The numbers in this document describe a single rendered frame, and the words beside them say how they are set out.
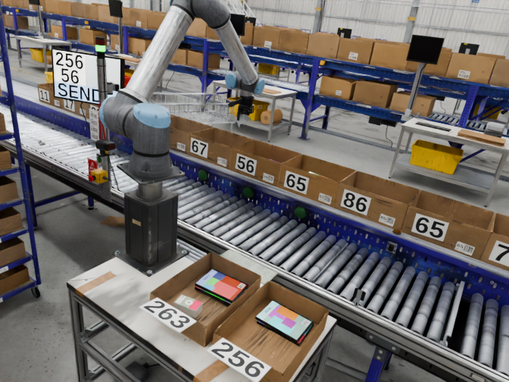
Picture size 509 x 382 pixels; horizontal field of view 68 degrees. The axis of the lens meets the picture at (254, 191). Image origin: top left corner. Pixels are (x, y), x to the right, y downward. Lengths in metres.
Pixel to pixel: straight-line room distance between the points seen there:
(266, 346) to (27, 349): 1.58
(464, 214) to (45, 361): 2.48
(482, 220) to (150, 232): 1.77
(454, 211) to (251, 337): 1.43
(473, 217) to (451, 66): 4.35
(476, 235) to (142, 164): 1.62
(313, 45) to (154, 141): 5.82
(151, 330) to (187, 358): 0.19
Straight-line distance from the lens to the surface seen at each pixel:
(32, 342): 2.71
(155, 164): 1.65
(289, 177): 2.38
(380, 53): 6.80
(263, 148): 2.79
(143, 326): 1.58
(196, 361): 1.46
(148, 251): 1.81
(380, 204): 2.21
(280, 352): 1.51
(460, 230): 2.17
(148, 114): 1.59
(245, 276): 1.73
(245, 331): 1.56
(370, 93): 6.59
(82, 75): 2.68
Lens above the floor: 1.85
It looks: 24 degrees down
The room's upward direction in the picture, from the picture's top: 7 degrees clockwise
